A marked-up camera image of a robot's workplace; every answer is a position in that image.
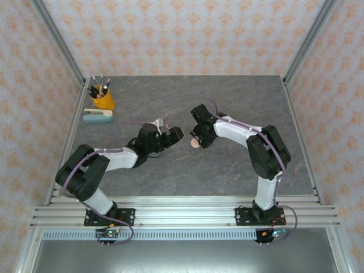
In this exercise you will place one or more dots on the aluminium frame post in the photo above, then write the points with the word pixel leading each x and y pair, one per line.
pixel 310 39
pixel 57 39

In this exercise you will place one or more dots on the aluminium side rail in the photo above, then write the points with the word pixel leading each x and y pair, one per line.
pixel 301 136
pixel 66 142

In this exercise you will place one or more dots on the aluminium mounting rail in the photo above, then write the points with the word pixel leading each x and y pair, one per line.
pixel 185 216

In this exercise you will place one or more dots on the pink earbud charging case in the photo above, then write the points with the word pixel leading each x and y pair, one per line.
pixel 194 143

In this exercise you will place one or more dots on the grey metal shelf panel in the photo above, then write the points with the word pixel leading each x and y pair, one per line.
pixel 185 257

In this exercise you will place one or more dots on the black marker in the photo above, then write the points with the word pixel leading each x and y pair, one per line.
pixel 91 91

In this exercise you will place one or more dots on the yellow pen cup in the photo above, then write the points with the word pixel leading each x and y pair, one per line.
pixel 105 101

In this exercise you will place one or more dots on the cream and teal stapler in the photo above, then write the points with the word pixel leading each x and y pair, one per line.
pixel 96 118

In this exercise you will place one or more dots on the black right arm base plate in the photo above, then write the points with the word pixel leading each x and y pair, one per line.
pixel 241 217

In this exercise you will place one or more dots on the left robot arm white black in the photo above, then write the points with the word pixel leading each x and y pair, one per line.
pixel 119 157

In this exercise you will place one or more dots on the white pen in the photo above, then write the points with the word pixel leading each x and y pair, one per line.
pixel 102 81
pixel 108 83
pixel 96 81

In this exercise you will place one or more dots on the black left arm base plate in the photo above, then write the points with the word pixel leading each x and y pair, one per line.
pixel 128 216

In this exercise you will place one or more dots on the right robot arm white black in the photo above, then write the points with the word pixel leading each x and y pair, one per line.
pixel 233 130

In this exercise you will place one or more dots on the black pen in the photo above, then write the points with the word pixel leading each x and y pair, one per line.
pixel 105 90

